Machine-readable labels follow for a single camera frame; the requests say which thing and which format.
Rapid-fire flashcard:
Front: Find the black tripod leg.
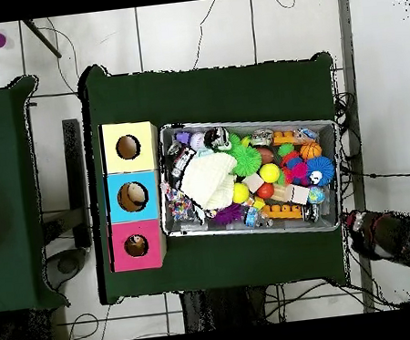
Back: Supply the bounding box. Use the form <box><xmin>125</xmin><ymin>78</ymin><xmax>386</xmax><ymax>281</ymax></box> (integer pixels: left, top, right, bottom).
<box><xmin>22</xmin><ymin>16</ymin><xmax>63</xmax><ymax>63</ymax></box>

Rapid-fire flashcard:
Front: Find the shallow clear mesh bin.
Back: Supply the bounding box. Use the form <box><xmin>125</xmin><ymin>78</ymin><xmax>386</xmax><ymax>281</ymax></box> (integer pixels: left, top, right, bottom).
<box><xmin>151</xmin><ymin>106</ymin><xmax>348</xmax><ymax>251</ymax></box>

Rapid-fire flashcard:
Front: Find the black cable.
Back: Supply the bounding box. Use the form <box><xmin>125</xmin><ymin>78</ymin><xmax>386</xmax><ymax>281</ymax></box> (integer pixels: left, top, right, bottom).
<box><xmin>340</xmin><ymin>160</ymin><xmax>410</xmax><ymax>187</ymax></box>

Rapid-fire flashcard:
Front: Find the yellow smiley ball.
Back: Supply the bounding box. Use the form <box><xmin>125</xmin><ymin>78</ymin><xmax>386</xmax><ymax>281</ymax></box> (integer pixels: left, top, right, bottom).
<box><xmin>230</xmin><ymin>181</ymin><xmax>252</xmax><ymax>205</ymax></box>

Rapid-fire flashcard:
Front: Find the colourful braided rope toy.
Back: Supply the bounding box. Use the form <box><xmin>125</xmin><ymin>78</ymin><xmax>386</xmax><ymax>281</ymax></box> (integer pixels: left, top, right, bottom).
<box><xmin>160</xmin><ymin>178</ymin><xmax>200</xmax><ymax>227</ymax></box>

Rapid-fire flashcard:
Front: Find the purple spiky toy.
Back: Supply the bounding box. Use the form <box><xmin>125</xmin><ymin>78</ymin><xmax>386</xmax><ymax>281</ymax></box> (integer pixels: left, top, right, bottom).
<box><xmin>210</xmin><ymin>202</ymin><xmax>248</xmax><ymax>228</ymax></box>

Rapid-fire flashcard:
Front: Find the plain yellow ball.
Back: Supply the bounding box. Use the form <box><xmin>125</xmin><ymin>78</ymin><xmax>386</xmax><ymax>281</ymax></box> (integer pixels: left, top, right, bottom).
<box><xmin>259</xmin><ymin>160</ymin><xmax>282</xmax><ymax>185</ymax></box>

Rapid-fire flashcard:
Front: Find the cream knitted cloth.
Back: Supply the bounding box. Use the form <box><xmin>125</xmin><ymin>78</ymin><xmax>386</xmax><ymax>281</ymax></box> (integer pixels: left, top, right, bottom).
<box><xmin>177</xmin><ymin>150</ymin><xmax>243</xmax><ymax>213</ymax></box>

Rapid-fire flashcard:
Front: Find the wooden box with three holes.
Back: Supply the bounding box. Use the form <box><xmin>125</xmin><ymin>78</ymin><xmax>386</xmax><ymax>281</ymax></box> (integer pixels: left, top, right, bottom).
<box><xmin>97</xmin><ymin>118</ymin><xmax>174</xmax><ymax>274</ymax></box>

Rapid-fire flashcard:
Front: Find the dark green table cloth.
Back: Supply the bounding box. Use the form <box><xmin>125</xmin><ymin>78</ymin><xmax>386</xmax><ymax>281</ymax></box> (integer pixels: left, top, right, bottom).
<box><xmin>74</xmin><ymin>37</ymin><xmax>360</xmax><ymax>311</ymax></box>

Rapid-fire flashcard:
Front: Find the green spiky ball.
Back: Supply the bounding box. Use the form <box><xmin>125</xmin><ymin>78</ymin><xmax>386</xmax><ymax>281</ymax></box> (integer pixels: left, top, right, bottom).
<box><xmin>229</xmin><ymin>143</ymin><xmax>264</xmax><ymax>179</ymax></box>

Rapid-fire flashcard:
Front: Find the green side table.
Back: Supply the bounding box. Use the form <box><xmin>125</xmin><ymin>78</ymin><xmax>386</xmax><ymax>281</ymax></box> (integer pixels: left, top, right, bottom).
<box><xmin>0</xmin><ymin>73</ymin><xmax>71</xmax><ymax>315</ymax></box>

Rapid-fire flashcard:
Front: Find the blue spiky ball with eyes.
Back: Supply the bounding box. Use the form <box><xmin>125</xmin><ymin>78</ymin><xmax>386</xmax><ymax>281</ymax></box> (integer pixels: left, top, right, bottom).
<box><xmin>304</xmin><ymin>154</ymin><xmax>338</xmax><ymax>189</ymax></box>

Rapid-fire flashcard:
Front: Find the red crushed can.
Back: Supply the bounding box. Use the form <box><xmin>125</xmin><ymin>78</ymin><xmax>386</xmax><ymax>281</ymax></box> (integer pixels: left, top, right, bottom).
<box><xmin>203</xmin><ymin>125</ymin><xmax>232</xmax><ymax>152</ymax></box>

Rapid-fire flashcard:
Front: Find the orange toy basketball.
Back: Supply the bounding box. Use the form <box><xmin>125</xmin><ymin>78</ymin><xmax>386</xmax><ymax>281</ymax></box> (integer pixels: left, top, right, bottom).
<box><xmin>299</xmin><ymin>141</ymin><xmax>324</xmax><ymax>161</ymax></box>

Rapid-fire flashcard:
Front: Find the small red ball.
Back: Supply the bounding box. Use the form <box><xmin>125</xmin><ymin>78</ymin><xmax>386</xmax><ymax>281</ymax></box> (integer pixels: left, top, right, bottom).
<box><xmin>255</xmin><ymin>180</ymin><xmax>277</xmax><ymax>201</ymax></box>

